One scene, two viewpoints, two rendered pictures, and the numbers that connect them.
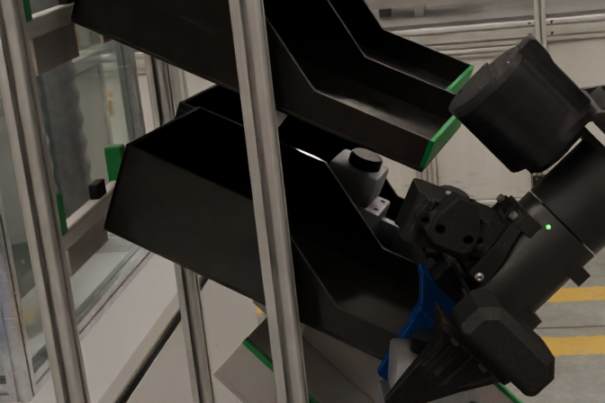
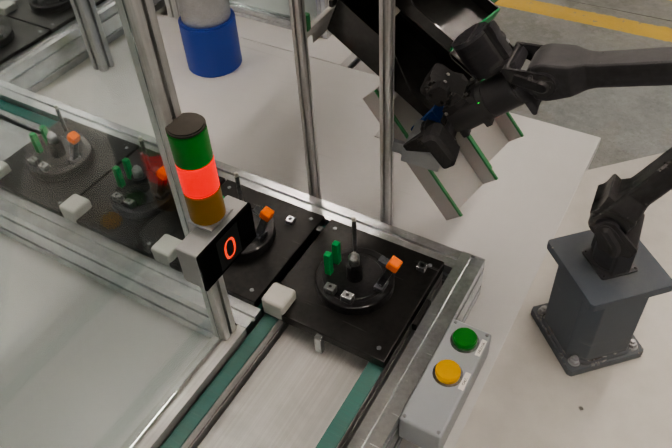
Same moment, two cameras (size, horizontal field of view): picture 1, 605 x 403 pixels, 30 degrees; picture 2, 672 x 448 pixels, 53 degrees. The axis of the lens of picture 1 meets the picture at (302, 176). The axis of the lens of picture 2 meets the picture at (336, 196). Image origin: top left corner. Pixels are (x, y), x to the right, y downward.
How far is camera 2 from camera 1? 47 cm
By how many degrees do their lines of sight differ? 34
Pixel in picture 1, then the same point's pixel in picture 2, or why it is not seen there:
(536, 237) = (472, 105)
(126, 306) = not seen: outside the picture
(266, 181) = (386, 38)
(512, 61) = (477, 35)
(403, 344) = (419, 124)
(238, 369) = (371, 99)
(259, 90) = (386, 3)
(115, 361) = not seen: hidden behind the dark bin
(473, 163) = not seen: outside the picture
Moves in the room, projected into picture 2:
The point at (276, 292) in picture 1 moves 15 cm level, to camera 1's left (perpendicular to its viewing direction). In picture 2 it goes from (384, 81) to (302, 68)
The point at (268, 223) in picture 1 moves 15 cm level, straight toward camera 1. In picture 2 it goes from (384, 54) to (359, 108)
